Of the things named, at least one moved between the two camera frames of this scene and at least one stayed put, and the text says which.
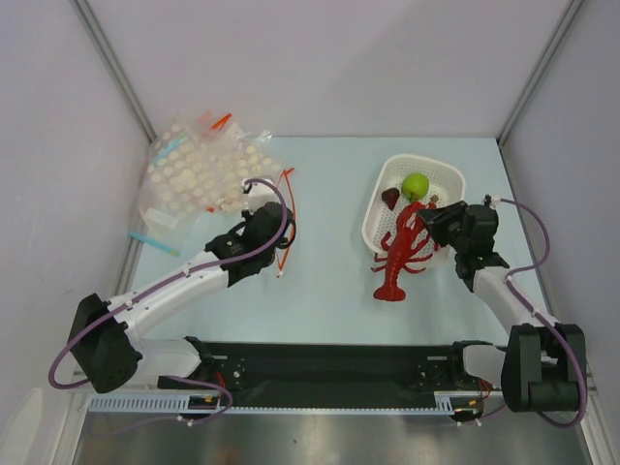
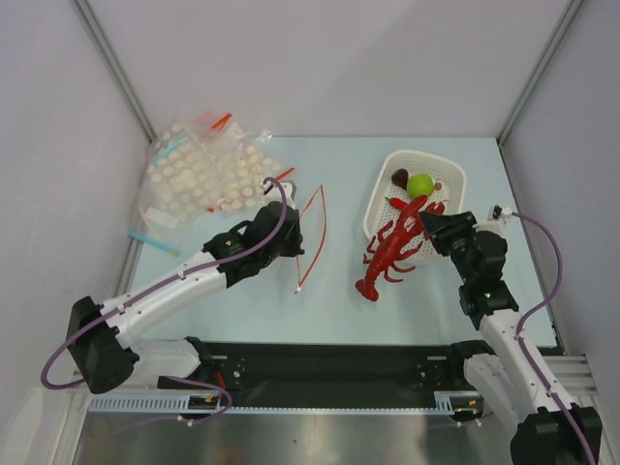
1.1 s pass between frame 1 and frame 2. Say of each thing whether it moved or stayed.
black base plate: stayed
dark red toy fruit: moved
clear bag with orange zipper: moved
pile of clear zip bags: stayed
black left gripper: stayed
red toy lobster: moved
